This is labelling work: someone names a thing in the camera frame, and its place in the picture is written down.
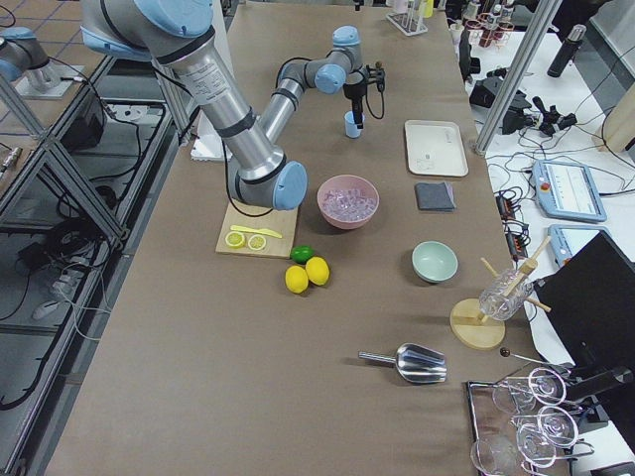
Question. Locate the lemon half slice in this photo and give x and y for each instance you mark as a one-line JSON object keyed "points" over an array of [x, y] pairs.
{"points": [[257, 242], [235, 239]]}

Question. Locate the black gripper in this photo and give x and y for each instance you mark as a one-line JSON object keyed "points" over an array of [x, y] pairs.
{"points": [[353, 92]]}

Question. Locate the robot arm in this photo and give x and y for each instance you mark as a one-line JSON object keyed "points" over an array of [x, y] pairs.
{"points": [[20, 52], [179, 35]]}

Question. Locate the black monitor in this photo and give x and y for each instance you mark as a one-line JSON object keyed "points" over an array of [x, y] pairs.
{"points": [[592, 305]]}

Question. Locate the pile of ice cubes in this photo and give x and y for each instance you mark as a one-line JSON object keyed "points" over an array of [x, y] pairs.
{"points": [[348, 205]]}

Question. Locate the blue plastic cup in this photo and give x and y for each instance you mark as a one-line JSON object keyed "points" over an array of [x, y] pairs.
{"points": [[351, 129]]}

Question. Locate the green lime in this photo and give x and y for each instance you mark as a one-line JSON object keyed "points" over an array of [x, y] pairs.
{"points": [[301, 254]]}

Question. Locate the wooden cup stand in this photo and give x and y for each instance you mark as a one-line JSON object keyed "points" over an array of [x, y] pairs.
{"points": [[472, 327]]}

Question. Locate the glass on stand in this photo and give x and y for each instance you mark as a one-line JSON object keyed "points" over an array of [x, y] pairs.
{"points": [[496, 302]]}

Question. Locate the steel ice scoop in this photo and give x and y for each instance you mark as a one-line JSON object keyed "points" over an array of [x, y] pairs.
{"points": [[415, 363]]}

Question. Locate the yellow plastic knife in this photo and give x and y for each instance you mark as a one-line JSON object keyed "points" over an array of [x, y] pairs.
{"points": [[262, 231]]}

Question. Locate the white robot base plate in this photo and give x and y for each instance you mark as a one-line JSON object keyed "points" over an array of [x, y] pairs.
{"points": [[207, 146]]}

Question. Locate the whole yellow lemon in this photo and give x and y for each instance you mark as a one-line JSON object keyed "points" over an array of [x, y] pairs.
{"points": [[317, 270], [296, 279]]}

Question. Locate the wooden cutting board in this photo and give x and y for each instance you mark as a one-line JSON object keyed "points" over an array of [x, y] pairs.
{"points": [[258, 217]]}

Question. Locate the cream rabbit tray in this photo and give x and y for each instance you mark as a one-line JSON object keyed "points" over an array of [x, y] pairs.
{"points": [[434, 148]]}

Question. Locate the blue teach pendant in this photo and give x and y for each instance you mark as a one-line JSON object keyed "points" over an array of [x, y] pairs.
{"points": [[567, 191], [567, 240]]}

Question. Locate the grey folded cloth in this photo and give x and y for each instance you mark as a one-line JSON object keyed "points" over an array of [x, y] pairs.
{"points": [[434, 196]]}

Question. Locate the green bowl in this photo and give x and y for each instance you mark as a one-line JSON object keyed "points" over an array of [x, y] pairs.
{"points": [[434, 262]]}

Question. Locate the pink bowl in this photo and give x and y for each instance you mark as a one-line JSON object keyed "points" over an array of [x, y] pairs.
{"points": [[344, 182]]}

